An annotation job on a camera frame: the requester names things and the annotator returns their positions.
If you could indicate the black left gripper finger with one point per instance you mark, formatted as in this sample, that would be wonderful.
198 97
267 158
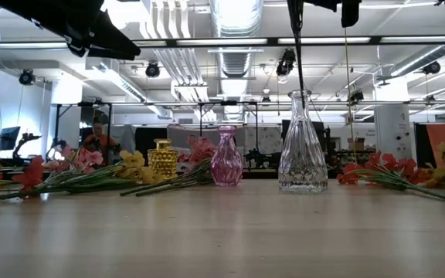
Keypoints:
110 42

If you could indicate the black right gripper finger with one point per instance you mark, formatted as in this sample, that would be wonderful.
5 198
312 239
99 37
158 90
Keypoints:
350 13
296 11

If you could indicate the pink artificial flower bunch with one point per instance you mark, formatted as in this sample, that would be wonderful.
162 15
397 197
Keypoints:
91 158
201 148

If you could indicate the pink ribbed glass vase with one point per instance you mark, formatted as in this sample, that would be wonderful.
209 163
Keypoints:
226 166

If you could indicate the background black robot arm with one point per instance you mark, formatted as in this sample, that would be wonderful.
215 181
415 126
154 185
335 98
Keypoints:
23 141
259 158

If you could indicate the yellow textured glass vase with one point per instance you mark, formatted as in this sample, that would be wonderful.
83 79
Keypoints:
163 162

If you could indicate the tall clear glass vase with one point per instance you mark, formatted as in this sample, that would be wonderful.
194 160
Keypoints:
303 162

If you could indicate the grey cover cloth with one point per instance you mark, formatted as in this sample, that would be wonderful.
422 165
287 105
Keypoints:
126 135

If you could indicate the person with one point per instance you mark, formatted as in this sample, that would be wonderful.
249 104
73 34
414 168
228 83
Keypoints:
99 141

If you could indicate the black partition panel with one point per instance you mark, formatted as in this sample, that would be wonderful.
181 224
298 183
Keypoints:
143 141

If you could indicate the white partition board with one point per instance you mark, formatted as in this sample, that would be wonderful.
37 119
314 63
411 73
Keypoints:
176 133

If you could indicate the white column with panel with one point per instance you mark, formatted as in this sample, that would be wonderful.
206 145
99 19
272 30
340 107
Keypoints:
392 131

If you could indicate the black computer monitor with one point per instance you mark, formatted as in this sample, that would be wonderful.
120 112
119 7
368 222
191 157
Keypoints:
8 138

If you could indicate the cardboard box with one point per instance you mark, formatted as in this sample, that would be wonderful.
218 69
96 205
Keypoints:
357 144

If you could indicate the overhead light bar frame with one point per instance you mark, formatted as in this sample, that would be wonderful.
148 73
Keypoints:
400 39

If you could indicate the silver ventilation duct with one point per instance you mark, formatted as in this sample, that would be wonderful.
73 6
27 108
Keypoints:
236 62

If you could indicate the black metal frame stand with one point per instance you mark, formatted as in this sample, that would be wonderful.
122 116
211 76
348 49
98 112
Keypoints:
56 123

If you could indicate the black table frame rails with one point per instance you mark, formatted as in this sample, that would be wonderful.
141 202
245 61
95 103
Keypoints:
261 175

